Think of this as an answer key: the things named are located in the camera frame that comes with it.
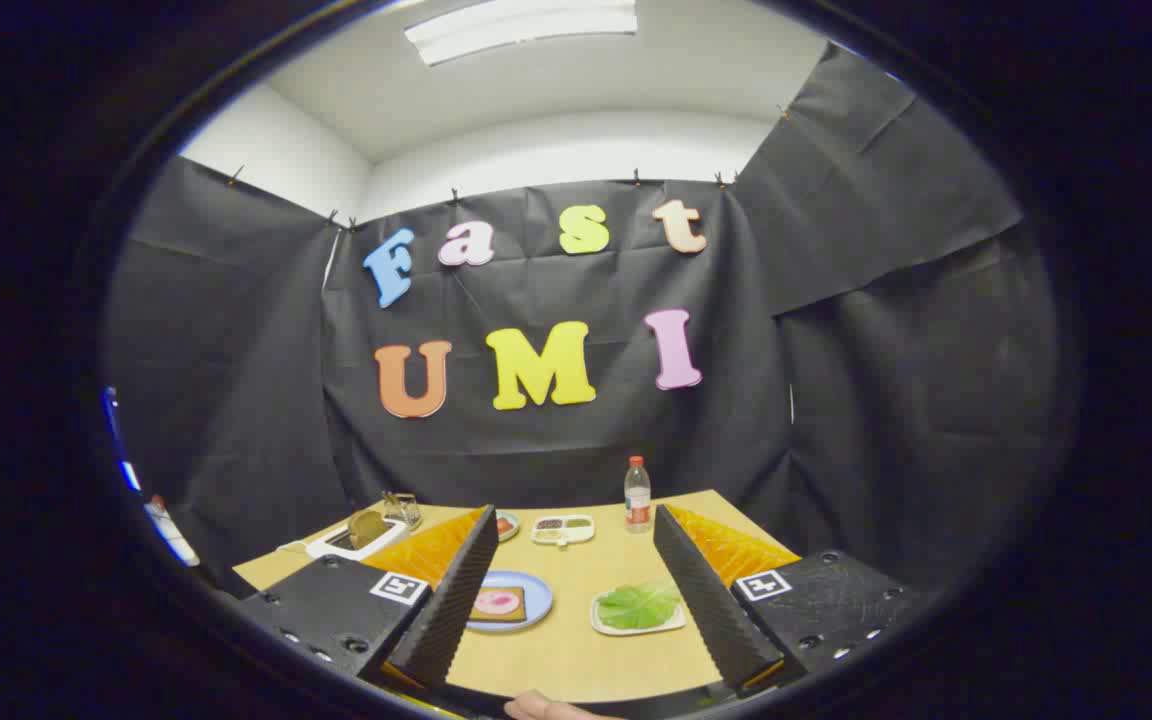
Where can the pink ham slice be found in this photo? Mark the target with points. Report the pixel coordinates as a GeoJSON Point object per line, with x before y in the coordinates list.
{"type": "Point", "coordinates": [496, 601]}

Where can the white divided condiment dish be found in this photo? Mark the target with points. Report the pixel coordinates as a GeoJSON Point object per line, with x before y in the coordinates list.
{"type": "Point", "coordinates": [564, 530]}

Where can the blue plate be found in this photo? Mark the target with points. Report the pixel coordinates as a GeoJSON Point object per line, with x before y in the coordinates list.
{"type": "Point", "coordinates": [536, 590]}

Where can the white toaster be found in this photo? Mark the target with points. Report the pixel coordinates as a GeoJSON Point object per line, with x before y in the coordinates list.
{"type": "Point", "coordinates": [336, 550]}

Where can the ceiling light fixture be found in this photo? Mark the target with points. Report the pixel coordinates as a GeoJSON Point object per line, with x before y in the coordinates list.
{"type": "Point", "coordinates": [521, 25]}

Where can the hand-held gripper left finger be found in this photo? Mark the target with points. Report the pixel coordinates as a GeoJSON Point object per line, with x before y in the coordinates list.
{"type": "Point", "coordinates": [456, 610]}

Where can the brown toast slice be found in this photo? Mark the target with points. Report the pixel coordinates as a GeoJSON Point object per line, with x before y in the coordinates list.
{"type": "Point", "coordinates": [366, 528]}

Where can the green lettuce leaf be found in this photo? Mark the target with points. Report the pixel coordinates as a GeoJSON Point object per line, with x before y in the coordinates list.
{"type": "Point", "coordinates": [636, 607]}

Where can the pale green plate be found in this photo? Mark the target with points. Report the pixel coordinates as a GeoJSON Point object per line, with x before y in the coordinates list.
{"type": "Point", "coordinates": [510, 533]}

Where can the bread slice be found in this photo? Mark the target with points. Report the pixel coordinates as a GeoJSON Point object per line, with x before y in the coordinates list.
{"type": "Point", "coordinates": [512, 615]}

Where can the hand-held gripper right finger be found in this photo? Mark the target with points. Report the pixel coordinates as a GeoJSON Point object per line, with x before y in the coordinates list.
{"type": "Point", "coordinates": [706, 610]}

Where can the clear bottle with red cap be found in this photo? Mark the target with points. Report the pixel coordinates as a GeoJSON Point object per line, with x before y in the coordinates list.
{"type": "Point", "coordinates": [637, 495]}

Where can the white square plate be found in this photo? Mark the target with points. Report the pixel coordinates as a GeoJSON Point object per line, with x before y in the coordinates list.
{"type": "Point", "coordinates": [608, 627]}

